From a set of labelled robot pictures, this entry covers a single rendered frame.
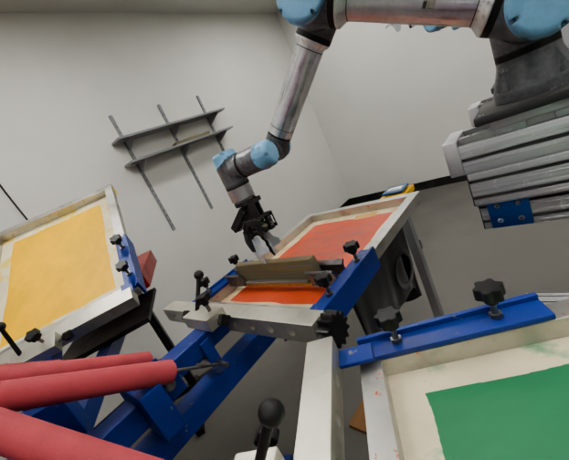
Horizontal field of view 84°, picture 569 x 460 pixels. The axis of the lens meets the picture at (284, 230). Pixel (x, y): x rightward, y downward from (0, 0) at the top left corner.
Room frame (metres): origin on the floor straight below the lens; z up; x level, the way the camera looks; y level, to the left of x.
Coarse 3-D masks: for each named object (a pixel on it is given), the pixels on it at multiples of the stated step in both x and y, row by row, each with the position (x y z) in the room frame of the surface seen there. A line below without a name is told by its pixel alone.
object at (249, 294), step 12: (312, 228) 1.46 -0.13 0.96; (324, 228) 1.38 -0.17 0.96; (336, 228) 1.31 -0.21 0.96; (300, 240) 1.37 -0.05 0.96; (288, 252) 1.29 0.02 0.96; (252, 288) 1.08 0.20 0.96; (264, 288) 1.03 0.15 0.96; (276, 288) 0.99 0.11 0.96; (240, 300) 1.03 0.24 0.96; (252, 300) 0.98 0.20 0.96; (264, 300) 0.94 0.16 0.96
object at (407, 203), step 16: (416, 192) 1.19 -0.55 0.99; (336, 208) 1.48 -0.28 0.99; (352, 208) 1.38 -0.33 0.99; (368, 208) 1.33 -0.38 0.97; (384, 208) 1.28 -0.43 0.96; (400, 208) 1.10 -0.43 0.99; (304, 224) 1.52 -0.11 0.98; (400, 224) 1.02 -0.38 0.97; (288, 240) 1.41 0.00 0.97; (384, 240) 0.92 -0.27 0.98; (272, 256) 1.32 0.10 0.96; (224, 288) 1.13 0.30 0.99; (240, 304) 0.92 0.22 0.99; (256, 304) 0.87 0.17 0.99
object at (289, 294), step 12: (372, 216) 1.25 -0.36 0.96; (384, 216) 1.19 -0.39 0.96; (372, 228) 1.13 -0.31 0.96; (360, 240) 1.07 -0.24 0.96; (288, 288) 0.95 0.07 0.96; (300, 288) 0.91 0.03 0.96; (312, 288) 0.88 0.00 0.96; (324, 288) 0.84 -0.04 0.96; (276, 300) 0.91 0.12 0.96; (288, 300) 0.87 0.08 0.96; (300, 300) 0.84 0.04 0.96; (312, 300) 0.81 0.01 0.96
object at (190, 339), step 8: (216, 328) 0.76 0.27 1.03; (224, 328) 0.77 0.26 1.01; (192, 336) 0.75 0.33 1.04; (200, 336) 0.73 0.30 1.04; (208, 336) 0.74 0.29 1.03; (216, 336) 0.75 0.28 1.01; (224, 336) 0.76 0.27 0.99; (184, 344) 0.72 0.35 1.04; (192, 344) 0.71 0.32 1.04; (168, 352) 0.72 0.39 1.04; (176, 352) 0.70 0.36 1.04; (184, 352) 0.69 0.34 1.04; (192, 352) 0.70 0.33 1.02; (200, 352) 0.71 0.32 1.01; (160, 360) 0.70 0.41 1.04; (176, 360) 0.67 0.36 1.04; (184, 360) 0.68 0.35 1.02; (192, 360) 0.69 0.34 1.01
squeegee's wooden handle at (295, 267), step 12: (240, 264) 1.08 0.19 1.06; (252, 264) 1.03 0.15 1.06; (264, 264) 0.98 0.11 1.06; (276, 264) 0.94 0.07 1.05; (288, 264) 0.91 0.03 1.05; (300, 264) 0.87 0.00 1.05; (312, 264) 0.85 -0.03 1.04; (252, 276) 1.05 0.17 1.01; (264, 276) 1.00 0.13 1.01; (276, 276) 0.96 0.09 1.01; (288, 276) 0.92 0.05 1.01; (300, 276) 0.89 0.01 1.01
